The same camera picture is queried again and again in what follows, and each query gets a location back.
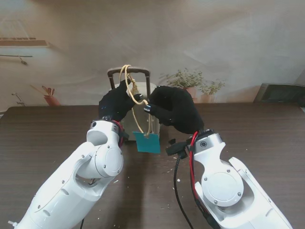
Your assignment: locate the teal luggage tag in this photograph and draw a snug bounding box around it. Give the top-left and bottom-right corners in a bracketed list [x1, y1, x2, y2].
[132, 131, 161, 153]

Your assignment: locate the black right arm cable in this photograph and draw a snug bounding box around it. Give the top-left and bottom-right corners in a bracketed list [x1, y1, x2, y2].
[173, 155, 195, 229]

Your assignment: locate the red left arm cable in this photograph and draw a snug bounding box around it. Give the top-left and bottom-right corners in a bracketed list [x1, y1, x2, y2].
[111, 120, 124, 134]

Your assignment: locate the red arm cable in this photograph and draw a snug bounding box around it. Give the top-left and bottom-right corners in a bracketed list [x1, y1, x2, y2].
[111, 120, 124, 134]
[189, 131, 210, 215]

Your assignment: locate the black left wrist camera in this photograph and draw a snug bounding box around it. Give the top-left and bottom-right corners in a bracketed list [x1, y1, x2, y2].
[118, 128, 131, 147]

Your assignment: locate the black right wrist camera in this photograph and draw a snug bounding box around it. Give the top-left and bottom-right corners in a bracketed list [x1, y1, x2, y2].
[165, 138, 190, 159]

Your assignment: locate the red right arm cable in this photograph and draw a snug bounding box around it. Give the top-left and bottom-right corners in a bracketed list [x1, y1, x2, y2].
[189, 131, 210, 215]

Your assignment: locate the small beige suitcase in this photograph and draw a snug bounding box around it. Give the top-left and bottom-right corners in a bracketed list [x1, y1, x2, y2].
[107, 68, 165, 144]

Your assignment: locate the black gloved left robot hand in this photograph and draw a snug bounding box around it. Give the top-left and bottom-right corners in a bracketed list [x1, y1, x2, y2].
[98, 80, 144, 123]

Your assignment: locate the printed backdrop cloth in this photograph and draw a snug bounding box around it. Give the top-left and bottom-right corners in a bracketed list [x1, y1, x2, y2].
[0, 0, 305, 113]

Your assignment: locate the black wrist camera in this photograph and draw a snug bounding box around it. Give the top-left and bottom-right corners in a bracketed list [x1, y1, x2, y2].
[118, 128, 131, 147]
[165, 138, 190, 159]

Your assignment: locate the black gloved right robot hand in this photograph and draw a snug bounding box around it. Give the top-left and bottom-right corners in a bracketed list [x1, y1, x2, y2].
[142, 85, 205, 135]

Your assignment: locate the cream twisted string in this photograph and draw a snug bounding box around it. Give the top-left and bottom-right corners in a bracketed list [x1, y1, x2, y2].
[120, 64, 153, 140]

